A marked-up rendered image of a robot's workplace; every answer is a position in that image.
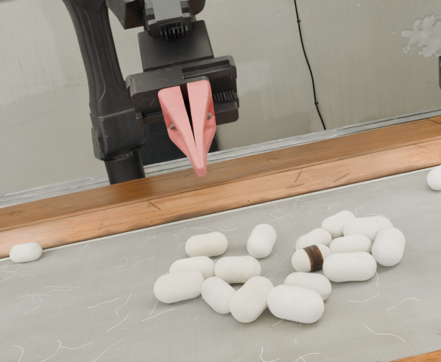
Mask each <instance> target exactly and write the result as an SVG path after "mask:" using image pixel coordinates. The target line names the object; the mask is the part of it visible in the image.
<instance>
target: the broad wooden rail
mask: <svg viewBox="0 0 441 362"><path fill-rule="evenodd" d="M440 165H441V116H436V117H433V118H429V119H422V120H418V121H413V122H409V123H405V124H399V125H395V126H388V127H385V128H381V129H374V130H370V131H365V132H361V133H357V134H351V135H347V136H340V137H337V138H333V139H326V140H322V141H317V142H313V143H309V144H303V145H299V146H295V147H289V148H285V149H278V150H275V151H271V152H264V153H261V154H255V155H251V156H247V157H241V158H237V159H230V160H227V161H223V162H216V163H212V164H207V169H206V176H202V177H198V175H197V173H196V171H195V169H194V167H193V168H189V169H185V170H179V171H175V172H168V173H165V174H161V175H155V176H151V177H145V178H141V179H137V180H132V181H128V182H122V183H118V184H113V185H107V186H103V187H97V188H93V189H89V190H83V191H79V192H72V193H69V194H65V195H58V196H55V197H51V198H45V199H41V200H35V201H31V202H27V203H21V204H17V205H10V206H7V207H3V208H0V259H5V258H8V257H10V255H9V252H10V250H11V248H12V247H13V246H16V245H18V244H23V243H31V242H35V243H38V244H39V245H40V246H41V247H42V250H45V249H52V248H55V247H59V246H65V245H69V244H73V243H79V242H83V241H89V240H93V239H97V238H103V237H107V236H112V235H116V234H120V233H126V232H130V231H136V230H140V229H144V228H150V227H154V226H160V225H164V224H168V223H174V222H178V221H183V220H187V219H191V218H197V217H201V216H204V215H211V214H214V213H221V212H224V211H228V210H235V209H238V208H245V207H248V206H252V205H258V204H262V203H268V202H271V201H275V200H281V199H285V198H292V197H295V196H299V195H305V194H309V193H313V192H319V191H323V190H329V189H333V188H337V187H342V186H346V185H352V184H356V183H360V182H366V181H370V180H376V179H380V178H383V177H390V176H394V175H400V174H404V173H407V172H413V171H417V170H423V169H427V168H430V167H437V166H440Z"/></svg>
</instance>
